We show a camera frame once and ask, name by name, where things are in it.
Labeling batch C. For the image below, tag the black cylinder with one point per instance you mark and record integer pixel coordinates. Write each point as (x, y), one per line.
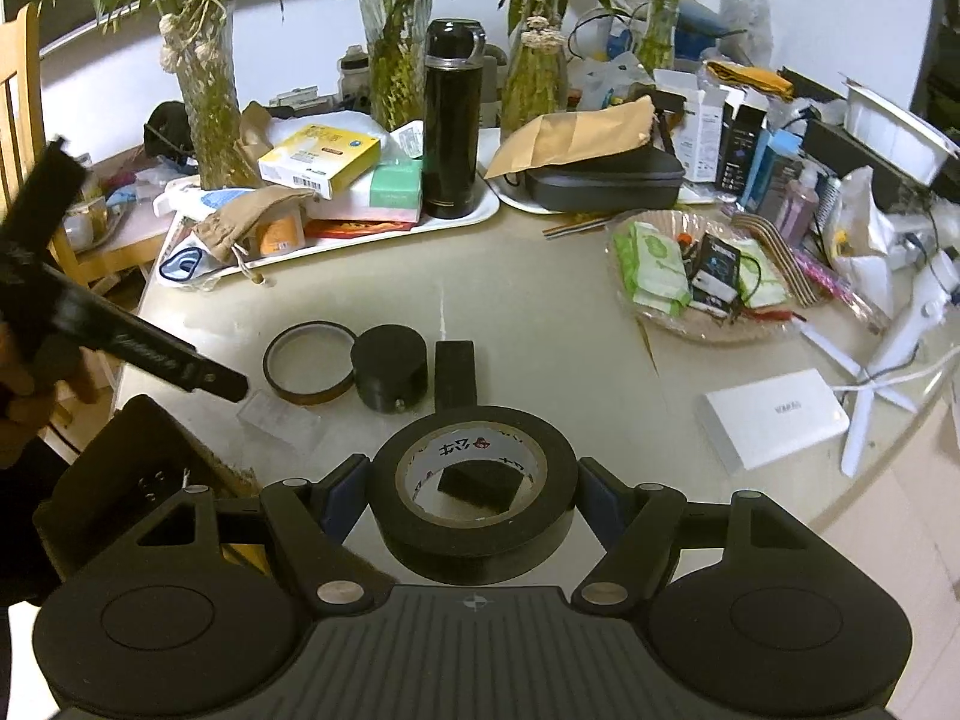
(390, 367)

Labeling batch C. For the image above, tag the brown cardboard box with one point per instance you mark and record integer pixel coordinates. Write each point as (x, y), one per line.
(112, 465)

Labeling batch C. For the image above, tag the black thermos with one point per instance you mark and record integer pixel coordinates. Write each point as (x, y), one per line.
(452, 127)

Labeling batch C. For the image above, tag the wooden skewer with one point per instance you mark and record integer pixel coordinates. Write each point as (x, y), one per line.
(649, 349)

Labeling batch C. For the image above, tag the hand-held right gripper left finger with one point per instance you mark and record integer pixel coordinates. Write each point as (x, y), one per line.
(351, 491)

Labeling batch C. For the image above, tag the black tape roll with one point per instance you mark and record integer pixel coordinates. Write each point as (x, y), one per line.
(397, 510)

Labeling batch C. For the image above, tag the black cap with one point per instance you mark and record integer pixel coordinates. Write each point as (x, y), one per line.
(172, 127)

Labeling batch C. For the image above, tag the black carton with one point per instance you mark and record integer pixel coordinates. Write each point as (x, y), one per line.
(741, 150)

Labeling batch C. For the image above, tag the brown paper envelope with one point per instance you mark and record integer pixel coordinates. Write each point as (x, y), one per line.
(570, 135)

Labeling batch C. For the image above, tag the blue carton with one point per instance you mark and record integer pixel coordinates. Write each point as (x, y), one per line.
(772, 172)

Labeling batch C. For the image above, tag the white plastic bag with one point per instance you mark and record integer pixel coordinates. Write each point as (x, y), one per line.
(862, 240)

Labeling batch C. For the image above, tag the yellow box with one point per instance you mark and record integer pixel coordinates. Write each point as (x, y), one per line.
(319, 157)

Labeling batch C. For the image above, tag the white food container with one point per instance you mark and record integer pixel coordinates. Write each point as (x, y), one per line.
(892, 127)

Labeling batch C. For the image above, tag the yellow cloth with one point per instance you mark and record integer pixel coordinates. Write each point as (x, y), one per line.
(750, 79)

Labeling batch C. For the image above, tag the glass plate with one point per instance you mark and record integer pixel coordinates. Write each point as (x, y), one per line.
(705, 326)

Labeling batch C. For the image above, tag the black rectangular block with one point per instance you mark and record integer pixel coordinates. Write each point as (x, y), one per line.
(480, 484)
(454, 373)

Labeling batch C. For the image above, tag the person's left hand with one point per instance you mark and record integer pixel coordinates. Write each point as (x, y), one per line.
(11, 409)

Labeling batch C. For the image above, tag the green tissue box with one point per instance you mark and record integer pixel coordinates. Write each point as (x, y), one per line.
(396, 186)

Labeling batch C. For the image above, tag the red packet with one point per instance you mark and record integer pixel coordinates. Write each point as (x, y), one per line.
(360, 230)

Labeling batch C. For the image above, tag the pink bottle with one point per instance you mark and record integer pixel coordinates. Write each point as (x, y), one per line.
(799, 202)

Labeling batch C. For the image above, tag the green wipes packet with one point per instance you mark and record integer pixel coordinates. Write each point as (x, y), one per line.
(652, 262)

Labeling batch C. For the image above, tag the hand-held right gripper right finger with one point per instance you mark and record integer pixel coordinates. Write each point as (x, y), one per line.
(598, 499)

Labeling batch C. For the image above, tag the orange packet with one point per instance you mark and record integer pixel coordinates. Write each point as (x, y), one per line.
(279, 234)

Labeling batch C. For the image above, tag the small glass vase with stems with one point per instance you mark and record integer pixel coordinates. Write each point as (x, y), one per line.
(658, 37)

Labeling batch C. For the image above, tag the clear plastic case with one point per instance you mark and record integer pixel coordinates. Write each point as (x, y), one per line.
(281, 420)

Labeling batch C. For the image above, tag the white flat box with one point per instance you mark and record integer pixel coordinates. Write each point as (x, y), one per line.
(772, 420)

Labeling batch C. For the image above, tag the small black box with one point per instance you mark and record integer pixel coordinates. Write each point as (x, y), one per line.
(716, 270)

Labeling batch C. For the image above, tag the white blue-printed bag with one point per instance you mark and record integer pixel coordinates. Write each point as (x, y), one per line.
(202, 202)

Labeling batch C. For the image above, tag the white plate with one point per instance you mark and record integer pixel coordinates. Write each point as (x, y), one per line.
(697, 199)

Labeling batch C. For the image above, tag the white gimbal stand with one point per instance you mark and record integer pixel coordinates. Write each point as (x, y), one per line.
(911, 322)

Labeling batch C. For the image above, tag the black zip case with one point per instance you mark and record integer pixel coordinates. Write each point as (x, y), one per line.
(600, 180)

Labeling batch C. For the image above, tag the wooden chopsticks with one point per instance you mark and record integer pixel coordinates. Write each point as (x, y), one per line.
(581, 225)

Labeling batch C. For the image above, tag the amber tape roll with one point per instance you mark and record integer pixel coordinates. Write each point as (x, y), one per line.
(279, 382)

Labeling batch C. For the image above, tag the white tray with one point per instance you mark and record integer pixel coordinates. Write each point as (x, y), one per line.
(450, 229)

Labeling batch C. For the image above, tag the wooden chair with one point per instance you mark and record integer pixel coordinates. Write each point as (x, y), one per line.
(19, 105)

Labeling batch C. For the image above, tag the white carton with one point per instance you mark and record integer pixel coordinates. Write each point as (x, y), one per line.
(697, 135)

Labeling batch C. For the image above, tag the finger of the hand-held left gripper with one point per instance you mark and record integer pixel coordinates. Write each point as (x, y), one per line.
(150, 352)
(49, 187)

